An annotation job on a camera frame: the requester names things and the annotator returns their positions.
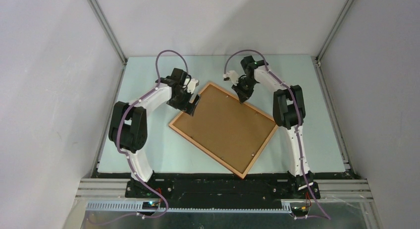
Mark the grey slotted cable duct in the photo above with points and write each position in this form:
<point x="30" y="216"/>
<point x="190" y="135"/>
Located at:
<point x="145" y="206"/>

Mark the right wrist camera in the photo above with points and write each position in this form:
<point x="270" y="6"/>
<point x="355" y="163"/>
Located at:
<point x="232" y="76"/>

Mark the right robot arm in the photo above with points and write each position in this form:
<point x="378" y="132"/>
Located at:
<point x="288" y="112"/>

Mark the left aluminium corner post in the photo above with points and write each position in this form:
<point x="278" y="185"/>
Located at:
<point x="105" y="25"/>

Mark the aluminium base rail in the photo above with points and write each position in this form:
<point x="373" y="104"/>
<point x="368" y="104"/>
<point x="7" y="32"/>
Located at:
<point x="331" y="190"/>

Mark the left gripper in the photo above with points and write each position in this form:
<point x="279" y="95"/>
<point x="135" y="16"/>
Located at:
<point x="185" y="107"/>

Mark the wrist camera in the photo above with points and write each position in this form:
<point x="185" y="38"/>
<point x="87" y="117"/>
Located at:
<point x="191" y="84"/>
<point x="232" y="76"/>

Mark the right aluminium corner post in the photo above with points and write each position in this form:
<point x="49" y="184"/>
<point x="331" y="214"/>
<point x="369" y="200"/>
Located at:
<point x="334" y="30"/>

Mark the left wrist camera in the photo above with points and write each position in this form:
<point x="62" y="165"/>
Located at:
<point x="191" y="84"/>

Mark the aluminium corner post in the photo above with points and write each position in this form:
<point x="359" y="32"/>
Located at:
<point x="105" y="25"/>
<point x="334" y="30"/>

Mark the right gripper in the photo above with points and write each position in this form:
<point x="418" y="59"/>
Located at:
<point x="243" y="96"/>

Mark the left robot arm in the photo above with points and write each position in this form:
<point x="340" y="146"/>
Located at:
<point x="128" y="128"/>

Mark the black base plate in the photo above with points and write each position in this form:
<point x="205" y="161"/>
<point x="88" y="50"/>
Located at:
<point x="221" y="191"/>

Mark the wooden picture frame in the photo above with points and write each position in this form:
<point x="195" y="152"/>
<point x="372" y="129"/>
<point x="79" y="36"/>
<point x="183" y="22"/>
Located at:
<point x="203" y="148"/>

